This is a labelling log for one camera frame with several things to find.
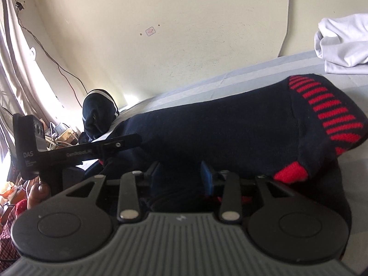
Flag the beige curtain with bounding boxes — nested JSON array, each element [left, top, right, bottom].
[[0, 0, 72, 134]]

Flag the dark folded garment white stripe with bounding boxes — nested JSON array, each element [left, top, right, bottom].
[[79, 89, 120, 144]]

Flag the navy reindeer pattern sweater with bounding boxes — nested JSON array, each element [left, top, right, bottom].
[[79, 74, 368, 230]]

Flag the person's left hand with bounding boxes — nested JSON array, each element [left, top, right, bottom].
[[27, 183, 52, 209]]

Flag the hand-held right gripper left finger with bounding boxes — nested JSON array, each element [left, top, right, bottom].
[[65, 161, 161, 223]]

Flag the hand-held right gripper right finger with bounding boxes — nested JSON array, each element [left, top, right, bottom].
[[201, 160, 292, 224]]

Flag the thin black wall cable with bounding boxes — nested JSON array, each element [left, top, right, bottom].
[[14, 1, 88, 107]]

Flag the person's left forearm plaid sleeve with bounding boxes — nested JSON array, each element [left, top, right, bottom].
[[0, 200, 29, 266]]

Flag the white cloth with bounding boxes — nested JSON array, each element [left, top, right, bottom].
[[314, 14, 368, 75]]

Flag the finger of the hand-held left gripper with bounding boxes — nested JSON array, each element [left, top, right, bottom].
[[92, 134, 142, 159]]

